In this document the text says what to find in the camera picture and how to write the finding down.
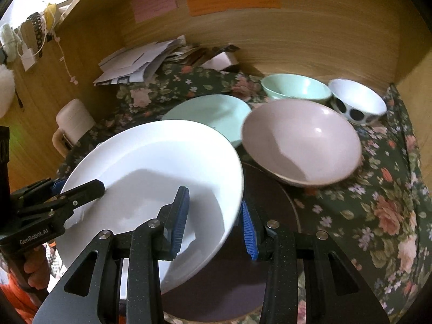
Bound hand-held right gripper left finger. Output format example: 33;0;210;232
32;186;190;324

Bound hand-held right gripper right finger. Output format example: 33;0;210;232
242;201;394;324

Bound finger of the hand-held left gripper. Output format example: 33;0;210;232
17;180;106;218
10;180;67;206

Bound large white plate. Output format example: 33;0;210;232
54;120;244;294

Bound person's left forearm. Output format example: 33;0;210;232
0;272;43;316

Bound person's left hand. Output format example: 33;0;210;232
20;245;52;291

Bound dark brown round plate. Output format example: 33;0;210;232
161;162;302;323

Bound cream mug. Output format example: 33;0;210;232
52;99;97;157

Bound white fluffy toy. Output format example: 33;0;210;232
0;63;16;116

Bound mint green plate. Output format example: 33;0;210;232
160;94;253;149

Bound pink bowl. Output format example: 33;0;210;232
241;99;363;188

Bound dark green floral cloth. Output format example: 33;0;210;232
56;62;432;324

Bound stack of white papers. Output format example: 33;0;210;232
93;35;187;86

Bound black dotted ribbon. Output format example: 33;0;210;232
29;12;48;57

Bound mint green bowl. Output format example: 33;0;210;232
261;73;333;106

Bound white cardboard box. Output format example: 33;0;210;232
201;51;240;72

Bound white bowl with black dots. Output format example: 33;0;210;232
328;79;387;125

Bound pink paper note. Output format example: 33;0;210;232
131;0;179;24

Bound white cable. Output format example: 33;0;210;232
53;35;79;86

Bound white wall charger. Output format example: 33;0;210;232
20;48;37;71

